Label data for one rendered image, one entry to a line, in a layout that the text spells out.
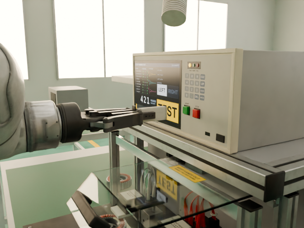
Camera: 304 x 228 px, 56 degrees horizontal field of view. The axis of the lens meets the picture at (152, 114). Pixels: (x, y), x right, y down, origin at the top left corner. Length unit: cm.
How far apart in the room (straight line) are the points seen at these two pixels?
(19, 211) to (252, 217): 90
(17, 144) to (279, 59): 53
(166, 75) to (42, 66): 461
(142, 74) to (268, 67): 38
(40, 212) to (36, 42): 432
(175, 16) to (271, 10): 665
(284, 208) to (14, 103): 49
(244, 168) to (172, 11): 148
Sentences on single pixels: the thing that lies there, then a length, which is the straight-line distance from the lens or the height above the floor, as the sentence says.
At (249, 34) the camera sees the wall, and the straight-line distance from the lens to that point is 782.
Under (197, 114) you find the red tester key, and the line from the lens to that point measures 64.
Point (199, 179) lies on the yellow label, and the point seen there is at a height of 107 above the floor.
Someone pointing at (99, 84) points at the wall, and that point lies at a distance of 555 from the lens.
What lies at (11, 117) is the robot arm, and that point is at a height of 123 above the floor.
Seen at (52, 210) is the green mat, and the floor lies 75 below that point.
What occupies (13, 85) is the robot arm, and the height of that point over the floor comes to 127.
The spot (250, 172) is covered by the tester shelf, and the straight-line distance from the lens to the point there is 52.
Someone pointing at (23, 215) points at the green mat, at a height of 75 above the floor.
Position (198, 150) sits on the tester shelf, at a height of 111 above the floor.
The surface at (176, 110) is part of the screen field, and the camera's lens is 72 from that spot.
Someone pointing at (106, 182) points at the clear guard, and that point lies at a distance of 57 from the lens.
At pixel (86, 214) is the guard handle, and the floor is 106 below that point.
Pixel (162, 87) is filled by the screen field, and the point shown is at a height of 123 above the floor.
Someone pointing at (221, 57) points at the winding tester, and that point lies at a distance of 59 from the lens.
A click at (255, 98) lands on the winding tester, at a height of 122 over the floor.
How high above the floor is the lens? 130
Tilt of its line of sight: 10 degrees down
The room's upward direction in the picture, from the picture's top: straight up
